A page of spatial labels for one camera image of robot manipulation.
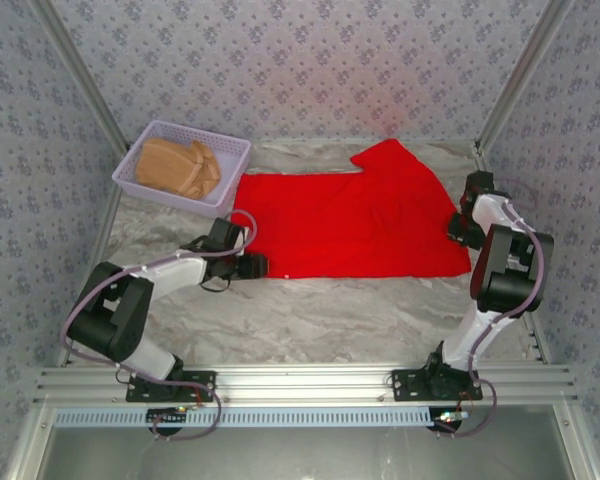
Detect light blue slotted cable duct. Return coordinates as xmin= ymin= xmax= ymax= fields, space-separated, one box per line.
xmin=54 ymin=405 xmax=437 ymax=429

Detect grey metal sheet panel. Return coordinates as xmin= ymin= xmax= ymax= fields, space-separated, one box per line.
xmin=9 ymin=424 xmax=600 ymax=480

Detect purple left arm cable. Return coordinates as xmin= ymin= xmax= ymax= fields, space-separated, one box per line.
xmin=60 ymin=209 xmax=259 ymax=386

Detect lavender perforated plastic basket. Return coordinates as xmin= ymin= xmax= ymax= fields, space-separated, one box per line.
xmin=111 ymin=119 xmax=253 ymax=220

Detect aluminium frame post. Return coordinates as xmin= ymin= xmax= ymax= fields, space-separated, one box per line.
xmin=472 ymin=0 xmax=576 ymax=157
xmin=29 ymin=0 xmax=131 ymax=154

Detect black controller board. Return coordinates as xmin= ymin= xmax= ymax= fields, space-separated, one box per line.
xmin=146 ymin=405 xmax=190 ymax=435
xmin=427 ymin=407 xmax=469 ymax=434

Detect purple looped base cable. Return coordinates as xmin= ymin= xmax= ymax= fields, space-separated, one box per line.
xmin=149 ymin=387 xmax=224 ymax=442
xmin=432 ymin=377 xmax=497 ymax=439

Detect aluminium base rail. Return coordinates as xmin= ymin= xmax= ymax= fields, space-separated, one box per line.
xmin=34 ymin=364 xmax=579 ymax=404

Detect red printed t-shirt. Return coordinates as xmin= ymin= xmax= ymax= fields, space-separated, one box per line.
xmin=232 ymin=138 xmax=473 ymax=280

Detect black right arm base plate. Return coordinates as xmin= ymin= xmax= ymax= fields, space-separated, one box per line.
xmin=391 ymin=368 xmax=484 ymax=402

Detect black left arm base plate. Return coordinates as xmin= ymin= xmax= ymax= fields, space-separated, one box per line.
xmin=125 ymin=368 xmax=218 ymax=404

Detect tan folded garment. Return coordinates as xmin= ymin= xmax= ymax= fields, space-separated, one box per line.
xmin=134 ymin=138 xmax=223 ymax=200

